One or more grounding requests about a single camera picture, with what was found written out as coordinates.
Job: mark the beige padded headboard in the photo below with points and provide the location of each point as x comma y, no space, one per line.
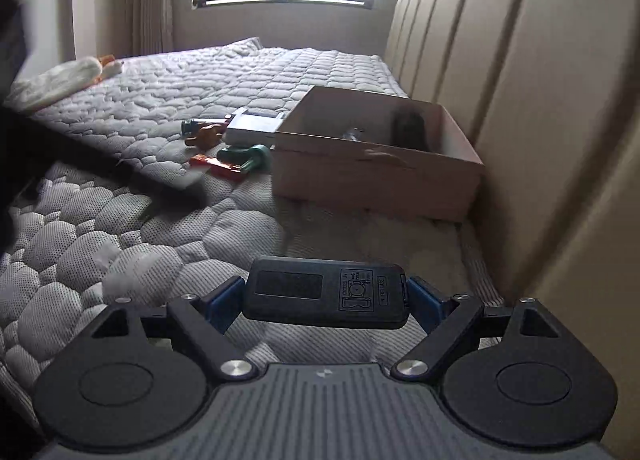
550,114

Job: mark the white battery charger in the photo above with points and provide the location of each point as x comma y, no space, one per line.
252,127

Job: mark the white plush duck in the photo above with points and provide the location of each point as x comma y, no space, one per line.
60,79

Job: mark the black remote key fob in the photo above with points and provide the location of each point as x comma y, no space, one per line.
325,292

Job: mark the orange toy figure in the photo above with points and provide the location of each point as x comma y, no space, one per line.
206,133

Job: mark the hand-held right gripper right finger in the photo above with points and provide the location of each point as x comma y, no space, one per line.
425,304

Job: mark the dark blue cylinder toy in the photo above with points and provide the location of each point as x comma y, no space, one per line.
190,126

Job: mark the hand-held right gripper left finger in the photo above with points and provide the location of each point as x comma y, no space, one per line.
227,297

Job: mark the dark brush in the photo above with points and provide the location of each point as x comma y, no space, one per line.
410,129

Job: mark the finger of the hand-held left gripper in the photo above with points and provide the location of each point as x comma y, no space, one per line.
172,175

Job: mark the grey quilted mattress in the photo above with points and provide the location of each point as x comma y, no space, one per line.
150,240

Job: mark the green tape dispenser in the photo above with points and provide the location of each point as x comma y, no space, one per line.
245,157

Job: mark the cardboard box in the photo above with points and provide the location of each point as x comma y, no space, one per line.
370,174

